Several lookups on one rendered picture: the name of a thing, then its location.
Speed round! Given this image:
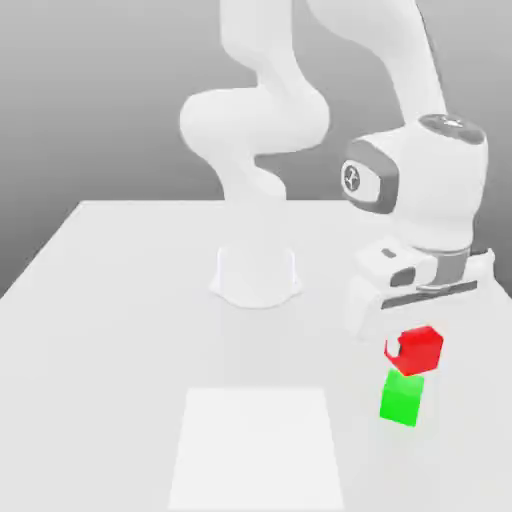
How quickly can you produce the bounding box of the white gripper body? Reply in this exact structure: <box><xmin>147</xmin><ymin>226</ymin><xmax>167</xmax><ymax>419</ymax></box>
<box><xmin>346</xmin><ymin>276</ymin><xmax>481</xmax><ymax>342</ymax></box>

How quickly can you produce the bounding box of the small red cube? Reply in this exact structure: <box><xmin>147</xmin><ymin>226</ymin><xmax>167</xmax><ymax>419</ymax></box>
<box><xmin>383</xmin><ymin>324</ymin><xmax>445</xmax><ymax>378</ymax></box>

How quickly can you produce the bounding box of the small green cube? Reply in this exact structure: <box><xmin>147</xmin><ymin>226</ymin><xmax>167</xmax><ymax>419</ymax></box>
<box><xmin>378</xmin><ymin>368</ymin><xmax>426</xmax><ymax>428</ymax></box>

